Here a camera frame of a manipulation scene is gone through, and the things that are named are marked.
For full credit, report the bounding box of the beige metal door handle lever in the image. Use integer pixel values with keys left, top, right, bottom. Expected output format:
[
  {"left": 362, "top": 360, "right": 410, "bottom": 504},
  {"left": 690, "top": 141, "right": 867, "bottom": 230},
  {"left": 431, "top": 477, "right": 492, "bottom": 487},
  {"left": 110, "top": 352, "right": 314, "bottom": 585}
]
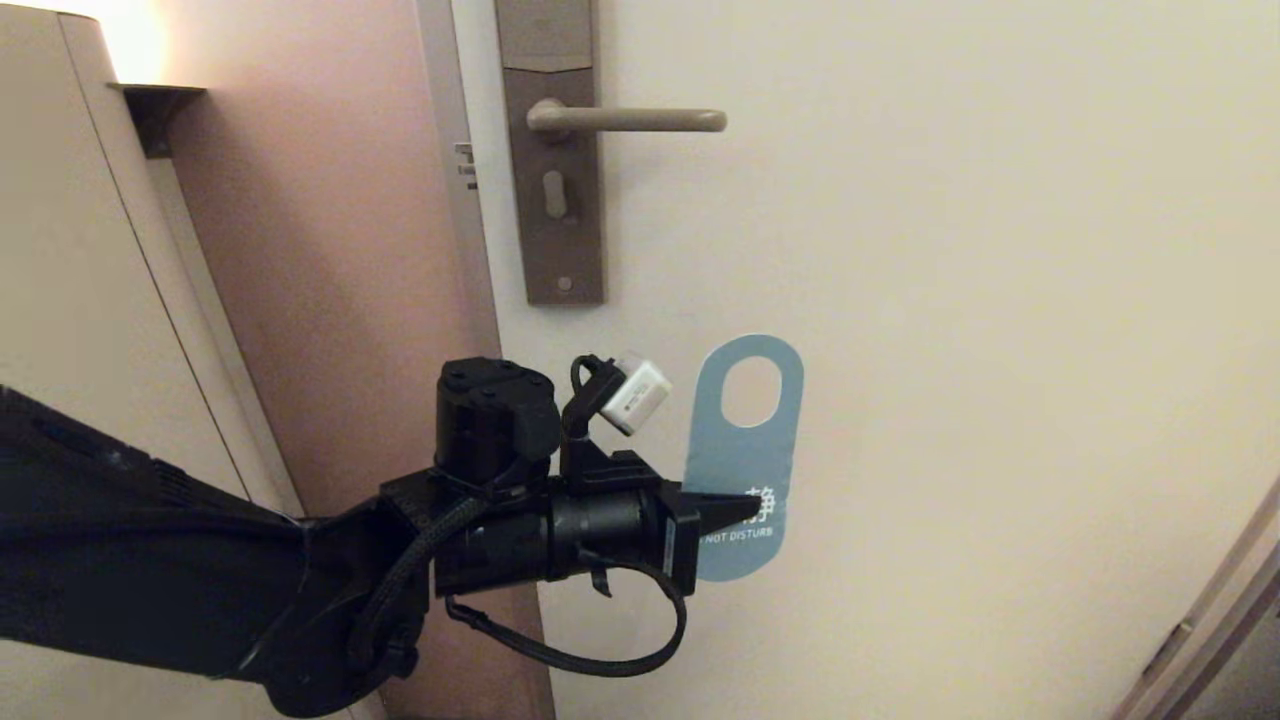
[{"left": 526, "top": 97, "right": 729, "bottom": 140}]

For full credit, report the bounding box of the dark wall lamp shelf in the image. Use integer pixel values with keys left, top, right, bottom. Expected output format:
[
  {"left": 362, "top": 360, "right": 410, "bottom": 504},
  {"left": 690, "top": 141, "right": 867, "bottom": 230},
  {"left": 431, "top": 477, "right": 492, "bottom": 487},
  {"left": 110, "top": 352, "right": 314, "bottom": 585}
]
[{"left": 107, "top": 83, "right": 208, "bottom": 159}]

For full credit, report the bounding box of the beige curved wall panel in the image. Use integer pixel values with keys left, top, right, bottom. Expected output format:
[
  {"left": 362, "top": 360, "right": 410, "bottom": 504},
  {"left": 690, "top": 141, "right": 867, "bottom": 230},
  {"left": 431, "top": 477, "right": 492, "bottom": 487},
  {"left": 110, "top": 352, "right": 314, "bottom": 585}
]
[{"left": 0, "top": 5, "right": 386, "bottom": 720}]

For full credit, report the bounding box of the brown side door frame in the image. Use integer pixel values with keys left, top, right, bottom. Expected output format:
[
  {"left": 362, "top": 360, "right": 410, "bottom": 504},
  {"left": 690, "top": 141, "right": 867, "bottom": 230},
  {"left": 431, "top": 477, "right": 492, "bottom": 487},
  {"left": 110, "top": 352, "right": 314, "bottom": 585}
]
[{"left": 1108, "top": 475, "right": 1280, "bottom": 720}]

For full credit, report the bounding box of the blue and white door hanger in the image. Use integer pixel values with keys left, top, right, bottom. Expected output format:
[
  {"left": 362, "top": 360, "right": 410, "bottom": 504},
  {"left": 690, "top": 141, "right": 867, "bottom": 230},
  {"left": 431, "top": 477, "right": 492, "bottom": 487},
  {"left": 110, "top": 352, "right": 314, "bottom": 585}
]
[{"left": 683, "top": 334, "right": 805, "bottom": 583}]

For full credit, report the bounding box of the thick black braided cable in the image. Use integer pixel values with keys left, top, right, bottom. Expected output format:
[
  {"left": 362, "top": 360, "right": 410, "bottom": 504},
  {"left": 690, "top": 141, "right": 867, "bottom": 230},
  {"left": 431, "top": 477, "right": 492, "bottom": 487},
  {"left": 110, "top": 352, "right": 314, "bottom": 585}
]
[{"left": 345, "top": 488, "right": 486, "bottom": 666}]

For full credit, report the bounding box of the brown metal lock plate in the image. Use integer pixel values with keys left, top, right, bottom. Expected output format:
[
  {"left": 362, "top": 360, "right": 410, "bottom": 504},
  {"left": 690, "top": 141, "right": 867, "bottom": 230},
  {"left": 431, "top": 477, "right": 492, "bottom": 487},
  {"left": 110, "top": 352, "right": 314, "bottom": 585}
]
[{"left": 494, "top": 0, "right": 608, "bottom": 307}]

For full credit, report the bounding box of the short black camera cable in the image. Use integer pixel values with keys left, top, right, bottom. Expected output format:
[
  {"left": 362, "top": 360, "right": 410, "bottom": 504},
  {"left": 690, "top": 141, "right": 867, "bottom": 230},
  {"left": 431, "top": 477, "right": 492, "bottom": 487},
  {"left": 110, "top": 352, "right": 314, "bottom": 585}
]
[{"left": 567, "top": 354, "right": 623, "bottom": 446}]

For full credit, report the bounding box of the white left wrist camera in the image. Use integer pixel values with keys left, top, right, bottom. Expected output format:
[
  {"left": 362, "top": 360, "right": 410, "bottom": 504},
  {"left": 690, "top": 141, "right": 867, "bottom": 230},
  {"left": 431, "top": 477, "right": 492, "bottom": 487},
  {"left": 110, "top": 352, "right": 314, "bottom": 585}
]
[{"left": 598, "top": 352, "right": 674, "bottom": 438}]

